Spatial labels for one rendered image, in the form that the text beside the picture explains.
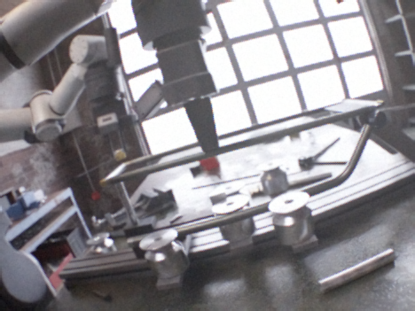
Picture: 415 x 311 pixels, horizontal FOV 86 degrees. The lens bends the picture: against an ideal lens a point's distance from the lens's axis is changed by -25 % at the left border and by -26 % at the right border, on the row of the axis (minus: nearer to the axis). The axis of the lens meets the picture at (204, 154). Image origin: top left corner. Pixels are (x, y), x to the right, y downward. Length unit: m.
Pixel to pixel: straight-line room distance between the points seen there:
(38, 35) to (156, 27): 0.14
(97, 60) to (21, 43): 0.34
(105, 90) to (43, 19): 0.33
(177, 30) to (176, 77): 0.05
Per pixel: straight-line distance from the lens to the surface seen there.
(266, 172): 0.49
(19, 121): 0.80
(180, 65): 0.30
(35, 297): 0.52
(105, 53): 0.66
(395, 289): 0.32
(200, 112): 0.33
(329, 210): 0.43
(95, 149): 3.71
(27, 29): 0.34
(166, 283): 0.35
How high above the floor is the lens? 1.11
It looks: 10 degrees down
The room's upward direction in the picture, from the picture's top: 19 degrees counter-clockwise
